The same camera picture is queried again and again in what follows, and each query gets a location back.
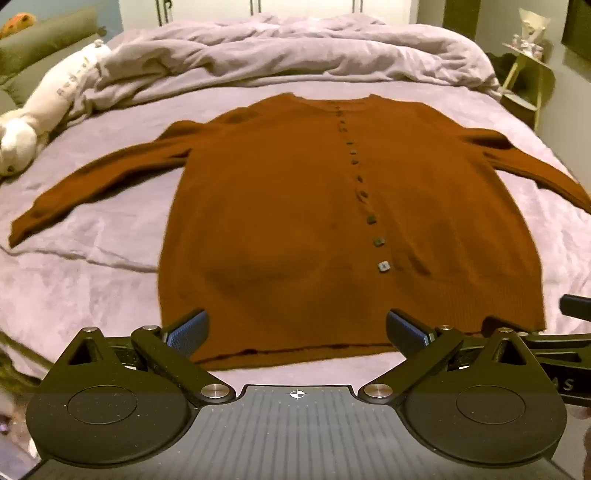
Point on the crumpled lilac duvet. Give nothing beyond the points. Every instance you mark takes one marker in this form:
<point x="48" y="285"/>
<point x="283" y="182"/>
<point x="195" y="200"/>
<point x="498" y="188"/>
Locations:
<point x="277" y="50"/>

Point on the green pillow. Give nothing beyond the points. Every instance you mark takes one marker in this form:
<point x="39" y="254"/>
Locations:
<point x="41" y="41"/>

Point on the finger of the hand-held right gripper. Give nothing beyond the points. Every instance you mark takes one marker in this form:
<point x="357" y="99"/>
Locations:
<point x="577" y="307"/>
<point x="489" y="323"/>

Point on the white paper decoration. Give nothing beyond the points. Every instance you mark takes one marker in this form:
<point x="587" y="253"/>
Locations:
<point x="531" y="27"/>

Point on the orange plush toy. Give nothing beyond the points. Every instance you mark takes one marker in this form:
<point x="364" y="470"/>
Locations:
<point x="18" y="25"/>

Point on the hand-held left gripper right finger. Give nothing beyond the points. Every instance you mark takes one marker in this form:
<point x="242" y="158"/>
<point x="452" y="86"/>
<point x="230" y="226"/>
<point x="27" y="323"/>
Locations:
<point x="408" y="330"/>

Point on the yellow-green side table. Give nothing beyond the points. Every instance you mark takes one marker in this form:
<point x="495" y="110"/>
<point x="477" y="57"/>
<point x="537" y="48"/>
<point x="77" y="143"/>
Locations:
<point x="531" y="69"/>

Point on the white plush toy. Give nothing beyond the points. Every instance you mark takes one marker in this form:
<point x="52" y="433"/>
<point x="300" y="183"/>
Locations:
<point x="51" y="101"/>

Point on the dark wall panel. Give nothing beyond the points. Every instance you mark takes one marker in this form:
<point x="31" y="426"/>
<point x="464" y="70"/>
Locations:
<point x="577" y="23"/>
<point x="461" y="16"/>

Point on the brown button cardigan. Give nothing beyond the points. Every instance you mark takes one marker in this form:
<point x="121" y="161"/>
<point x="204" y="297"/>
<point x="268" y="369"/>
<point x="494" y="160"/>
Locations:
<point x="277" y="207"/>

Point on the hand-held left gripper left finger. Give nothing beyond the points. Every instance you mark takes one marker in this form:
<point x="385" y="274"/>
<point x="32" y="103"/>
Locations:
<point x="187" y="331"/>

